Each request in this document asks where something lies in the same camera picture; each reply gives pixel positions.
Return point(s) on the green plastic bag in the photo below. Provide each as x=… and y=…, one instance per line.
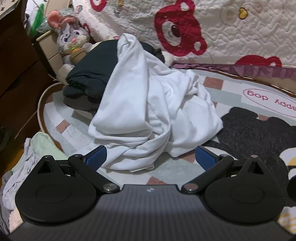
x=38, y=18

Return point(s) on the cream drawer unit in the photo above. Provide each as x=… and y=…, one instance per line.
x=49, y=51

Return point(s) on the dark wooden cabinet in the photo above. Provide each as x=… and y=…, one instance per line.
x=16, y=69

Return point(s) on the cream plush cushion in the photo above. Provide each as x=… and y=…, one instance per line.
x=63, y=70

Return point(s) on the cream fleece pillow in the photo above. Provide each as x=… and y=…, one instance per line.
x=97, y=25

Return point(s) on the dark grey garment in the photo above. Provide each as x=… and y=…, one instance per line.
x=78, y=102

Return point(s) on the cream bear-print quilt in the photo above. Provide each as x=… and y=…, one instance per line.
x=231, y=30

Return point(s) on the grey rabbit plush toy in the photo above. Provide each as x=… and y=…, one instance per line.
x=69, y=37

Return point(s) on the light green cloth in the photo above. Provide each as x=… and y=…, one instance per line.
x=44, y=143

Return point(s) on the checked cartoon rug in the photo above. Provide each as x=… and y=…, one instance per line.
x=242, y=129

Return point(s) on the light grey cloth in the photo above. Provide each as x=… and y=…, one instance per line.
x=20, y=178

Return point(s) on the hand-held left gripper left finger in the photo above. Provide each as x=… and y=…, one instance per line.
x=96, y=157

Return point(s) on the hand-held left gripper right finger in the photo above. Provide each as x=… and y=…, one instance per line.
x=204, y=157

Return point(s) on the white T-shirt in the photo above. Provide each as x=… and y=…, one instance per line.
x=143, y=104

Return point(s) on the purple ruffled bed skirt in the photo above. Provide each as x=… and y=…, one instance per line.
x=254, y=70

